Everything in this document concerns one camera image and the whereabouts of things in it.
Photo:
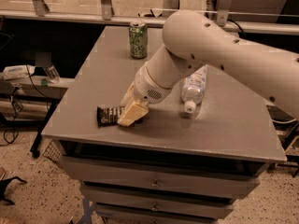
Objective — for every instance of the metal window railing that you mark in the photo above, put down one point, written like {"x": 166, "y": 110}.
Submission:
{"x": 263, "y": 20}

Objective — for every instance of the black rxbar chocolate bar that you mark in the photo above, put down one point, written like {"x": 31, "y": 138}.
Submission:
{"x": 108, "y": 116}

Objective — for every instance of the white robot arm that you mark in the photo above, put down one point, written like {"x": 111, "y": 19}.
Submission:
{"x": 190, "y": 41}

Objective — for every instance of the low side table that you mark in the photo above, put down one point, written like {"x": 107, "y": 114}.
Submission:
{"x": 31, "y": 89}

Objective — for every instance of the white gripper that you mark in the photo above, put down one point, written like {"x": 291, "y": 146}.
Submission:
{"x": 147, "y": 87}

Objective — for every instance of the small clear glass jar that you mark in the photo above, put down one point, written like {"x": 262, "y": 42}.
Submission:
{"x": 52, "y": 74}

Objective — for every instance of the green soda can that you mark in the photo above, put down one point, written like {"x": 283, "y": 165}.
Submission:
{"x": 138, "y": 38}

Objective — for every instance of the white wipes packet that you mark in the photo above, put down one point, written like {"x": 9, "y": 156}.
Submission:
{"x": 18, "y": 71}

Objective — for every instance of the grey drawer cabinet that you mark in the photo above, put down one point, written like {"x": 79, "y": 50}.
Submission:
{"x": 169, "y": 168}

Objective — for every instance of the clear plastic water bottle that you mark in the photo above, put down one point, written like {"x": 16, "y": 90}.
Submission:
{"x": 193, "y": 90}

